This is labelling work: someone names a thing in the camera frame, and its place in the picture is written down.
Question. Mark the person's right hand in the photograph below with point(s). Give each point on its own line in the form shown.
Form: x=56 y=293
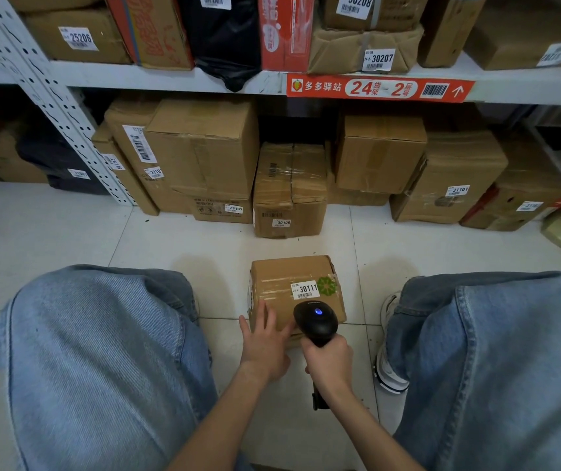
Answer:
x=332 y=365

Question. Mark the person's left hand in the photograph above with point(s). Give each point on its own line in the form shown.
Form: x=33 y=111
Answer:
x=263 y=353

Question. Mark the person's left little finger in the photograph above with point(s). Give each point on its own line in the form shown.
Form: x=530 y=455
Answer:
x=244 y=327

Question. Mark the person's right fingers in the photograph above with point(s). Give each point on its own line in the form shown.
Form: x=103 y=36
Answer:
x=307 y=357

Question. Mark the person's left thumb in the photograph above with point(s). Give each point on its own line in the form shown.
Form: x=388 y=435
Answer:
x=287 y=330

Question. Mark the black handheld barcode scanner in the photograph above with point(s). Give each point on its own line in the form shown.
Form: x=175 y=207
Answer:
x=316 y=318

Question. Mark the small cardboard box green sticker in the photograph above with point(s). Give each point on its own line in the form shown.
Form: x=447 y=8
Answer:
x=280 y=279

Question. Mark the person's left forearm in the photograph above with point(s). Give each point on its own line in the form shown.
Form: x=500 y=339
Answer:
x=221 y=426

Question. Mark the person's right forearm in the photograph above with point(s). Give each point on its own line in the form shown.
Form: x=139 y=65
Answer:
x=368 y=436

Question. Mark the person's white right sneaker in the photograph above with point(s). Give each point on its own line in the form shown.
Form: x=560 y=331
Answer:
x=387 y=367

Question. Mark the low cardboard box printed symbols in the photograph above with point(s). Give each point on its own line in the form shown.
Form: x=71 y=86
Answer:
x=212 y=210

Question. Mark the cardboard box clear tape bands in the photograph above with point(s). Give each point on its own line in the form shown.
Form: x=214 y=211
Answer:
x=288 y=191

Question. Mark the person's left leg blue jeans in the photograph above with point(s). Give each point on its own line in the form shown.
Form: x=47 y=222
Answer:
x=99 y=367

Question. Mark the person's leg blue jeans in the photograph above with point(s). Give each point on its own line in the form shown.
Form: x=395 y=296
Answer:
x=496 y=367
x=99 y=367

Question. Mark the large plain cardboard box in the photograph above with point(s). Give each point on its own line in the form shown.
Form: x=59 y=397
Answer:
x=202 y=147

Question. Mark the thin leaning cardboard box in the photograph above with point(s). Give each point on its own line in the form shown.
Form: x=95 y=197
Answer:
x=123 y=183

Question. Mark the person's right leg blue jeans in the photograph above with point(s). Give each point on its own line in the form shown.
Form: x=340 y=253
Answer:
x=496 y=367

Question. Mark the square plain cardboard box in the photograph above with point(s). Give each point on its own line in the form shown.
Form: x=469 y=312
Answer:
x=378 y=151

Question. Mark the cardboard box plastic wrap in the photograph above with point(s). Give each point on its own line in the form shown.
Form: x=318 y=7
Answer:
x=457 y=166

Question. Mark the cardboard box long barcode label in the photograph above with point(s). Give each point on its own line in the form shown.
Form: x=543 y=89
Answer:
x=123 y=122

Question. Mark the dark plastic parcel small label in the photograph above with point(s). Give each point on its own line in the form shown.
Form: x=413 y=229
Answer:
x=50 y=156

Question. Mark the red shelf label strip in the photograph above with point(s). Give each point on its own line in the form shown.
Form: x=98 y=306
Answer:
x=378 y=88

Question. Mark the white metal shelf board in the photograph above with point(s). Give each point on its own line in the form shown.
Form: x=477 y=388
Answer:
x=163 y=79

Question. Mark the cardboard box red edge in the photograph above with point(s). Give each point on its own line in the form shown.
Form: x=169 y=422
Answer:
x=521 y=191

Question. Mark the crumpled brown paper parcel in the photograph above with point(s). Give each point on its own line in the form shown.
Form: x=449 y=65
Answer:
x=339 y=51

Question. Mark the black plastic parcel bag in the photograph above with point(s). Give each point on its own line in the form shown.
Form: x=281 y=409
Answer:
x=221 y=39

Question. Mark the dark shadowed cardboard box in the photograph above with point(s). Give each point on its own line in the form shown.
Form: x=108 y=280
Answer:
x=1 y=151

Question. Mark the red glossy carton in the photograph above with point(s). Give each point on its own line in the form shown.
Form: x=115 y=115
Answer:
x=288 y=29

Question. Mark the cardboard box red print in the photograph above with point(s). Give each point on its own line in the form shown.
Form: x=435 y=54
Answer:
x=153 y=29

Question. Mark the grey metal shelf brace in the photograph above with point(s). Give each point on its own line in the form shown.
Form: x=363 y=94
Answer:
x=548 y=147

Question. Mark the narrow upright cardboard box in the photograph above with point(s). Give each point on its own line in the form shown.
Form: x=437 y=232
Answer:
x=449 y=29

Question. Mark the cardboard box white label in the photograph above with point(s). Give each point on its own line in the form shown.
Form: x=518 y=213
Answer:
x=45 y=41

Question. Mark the wide cardboard box slanted label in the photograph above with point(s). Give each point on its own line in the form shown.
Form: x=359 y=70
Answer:
x=521 y=34

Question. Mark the plain flat cardboard box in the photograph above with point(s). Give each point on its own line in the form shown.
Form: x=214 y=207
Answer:
x=50 y=1

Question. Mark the white perforated metal shelf post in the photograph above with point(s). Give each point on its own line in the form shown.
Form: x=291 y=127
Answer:
x=40 y=78

